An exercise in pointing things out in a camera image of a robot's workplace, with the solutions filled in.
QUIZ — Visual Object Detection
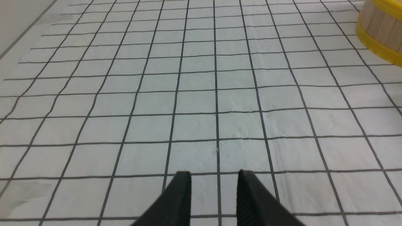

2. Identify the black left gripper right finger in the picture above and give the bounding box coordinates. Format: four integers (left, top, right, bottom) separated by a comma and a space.
236, 170, 304, 226

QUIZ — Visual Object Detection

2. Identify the yellow rimmed bamboo steamer basket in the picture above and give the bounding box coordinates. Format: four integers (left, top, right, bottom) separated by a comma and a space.
356, 0, 402, 67

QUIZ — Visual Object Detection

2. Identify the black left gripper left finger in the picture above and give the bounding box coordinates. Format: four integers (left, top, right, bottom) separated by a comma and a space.
132, 171, 192, 226

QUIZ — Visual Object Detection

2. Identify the white black grid tablecloth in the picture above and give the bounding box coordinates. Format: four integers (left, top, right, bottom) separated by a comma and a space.
0, 0, 402, 226

